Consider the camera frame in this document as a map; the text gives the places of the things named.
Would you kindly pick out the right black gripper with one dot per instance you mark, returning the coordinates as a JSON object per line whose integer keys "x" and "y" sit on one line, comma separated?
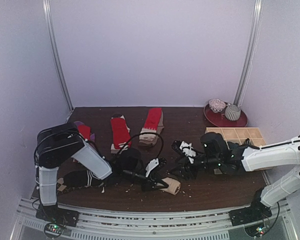
{"x": 185, "y": 163}

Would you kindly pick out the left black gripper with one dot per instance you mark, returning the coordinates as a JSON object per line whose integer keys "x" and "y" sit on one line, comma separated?
{"x": 152, "y": 182}

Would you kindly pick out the beige striped maroon sock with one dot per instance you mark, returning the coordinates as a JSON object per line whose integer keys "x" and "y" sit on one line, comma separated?
{"x": 173, "y": 186}

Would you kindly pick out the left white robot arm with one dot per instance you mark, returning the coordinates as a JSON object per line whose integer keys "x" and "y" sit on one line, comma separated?
{"x": 57, "y": 144}

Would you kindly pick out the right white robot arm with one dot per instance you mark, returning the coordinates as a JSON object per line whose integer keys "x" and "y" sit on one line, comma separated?
{"x": 265, "y": 157}

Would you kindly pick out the red beige sock centre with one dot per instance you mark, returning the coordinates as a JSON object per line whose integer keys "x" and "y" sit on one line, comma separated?
{"x": 152, "y": 127}

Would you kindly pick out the red round plate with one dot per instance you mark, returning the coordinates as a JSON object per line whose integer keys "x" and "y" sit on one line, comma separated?
{"x": 219, "y": 119}

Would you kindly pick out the wooden compartment box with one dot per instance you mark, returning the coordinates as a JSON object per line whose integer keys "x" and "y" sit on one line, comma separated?
{"x": 242, "y": 133}

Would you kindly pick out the white patterned bowl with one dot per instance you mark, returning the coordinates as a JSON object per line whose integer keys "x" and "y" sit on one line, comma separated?
{"x": 216, "y": 105}

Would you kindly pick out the grey striped cup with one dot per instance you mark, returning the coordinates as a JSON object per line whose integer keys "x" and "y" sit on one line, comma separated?
{"x": 232, "y": 112}

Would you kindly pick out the black sock three white stripes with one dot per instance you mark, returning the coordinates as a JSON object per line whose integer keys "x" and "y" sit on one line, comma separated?
{"x": 85, "y": 178}

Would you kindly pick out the red purple sock far left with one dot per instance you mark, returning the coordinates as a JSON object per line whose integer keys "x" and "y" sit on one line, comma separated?
{"x": 86, "y": 132}

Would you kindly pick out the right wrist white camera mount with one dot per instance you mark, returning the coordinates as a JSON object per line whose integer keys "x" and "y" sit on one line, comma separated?
{"x": 187, "y": 149}

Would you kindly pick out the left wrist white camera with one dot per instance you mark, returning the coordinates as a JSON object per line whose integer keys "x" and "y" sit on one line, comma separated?
{"x": 151, "y": 166}

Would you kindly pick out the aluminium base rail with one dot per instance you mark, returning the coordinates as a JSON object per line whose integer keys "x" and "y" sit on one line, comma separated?
{"x": 97, "y": 224}

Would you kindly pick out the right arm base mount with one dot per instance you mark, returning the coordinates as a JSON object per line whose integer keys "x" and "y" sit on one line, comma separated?
{"x": 255, "y": 219}

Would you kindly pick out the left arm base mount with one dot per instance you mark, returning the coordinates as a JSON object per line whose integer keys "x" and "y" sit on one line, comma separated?
{"x": 58, "y": 219}

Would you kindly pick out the right aluminium corner post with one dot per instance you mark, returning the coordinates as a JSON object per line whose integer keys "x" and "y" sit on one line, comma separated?
{"x": 250, "y": 51}

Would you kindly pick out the aluminium corner post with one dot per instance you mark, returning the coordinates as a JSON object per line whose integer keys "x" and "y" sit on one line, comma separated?
{"x": 250, "y": 51}
{"x": 56, "y": 57}

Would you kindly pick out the left aluminium corner post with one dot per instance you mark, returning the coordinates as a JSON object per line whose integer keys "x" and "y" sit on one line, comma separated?
{"x": 56, "y": 57}

